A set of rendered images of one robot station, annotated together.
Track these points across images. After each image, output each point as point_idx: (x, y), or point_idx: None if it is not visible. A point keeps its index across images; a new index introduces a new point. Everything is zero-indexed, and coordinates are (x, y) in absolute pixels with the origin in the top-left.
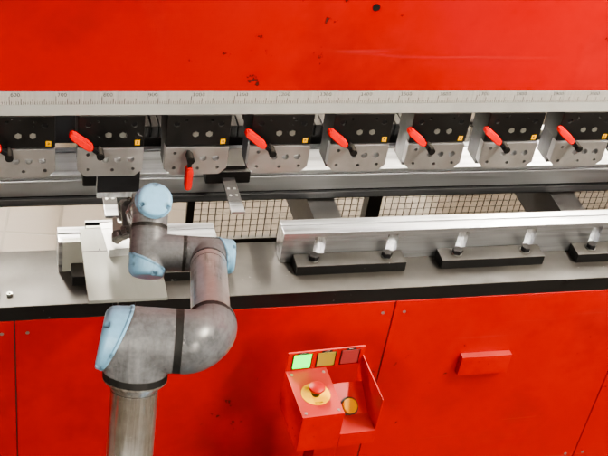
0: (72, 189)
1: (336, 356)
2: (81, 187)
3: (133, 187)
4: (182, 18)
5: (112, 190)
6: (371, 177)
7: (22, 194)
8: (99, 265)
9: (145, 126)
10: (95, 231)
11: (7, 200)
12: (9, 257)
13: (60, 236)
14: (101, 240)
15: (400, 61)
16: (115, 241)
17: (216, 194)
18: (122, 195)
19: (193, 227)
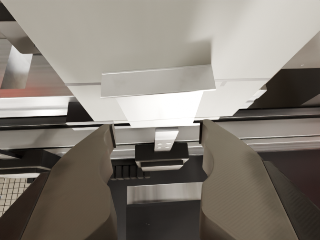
0: (190, 130)
1: None
2: (181, 132)
3: (138, 218)
4: None
5: (181, 208)
6: None
7: (237, 123)
8: (265, 33)
9: (120, 178)
10: (206, 114)
11: (248, 116)
12: (294, 61)
13: (255, 98)
14: (204, 101)
15: None
16: (254, 165)
17: (39, 125)
18: (157, 188)
19: (25, 111)
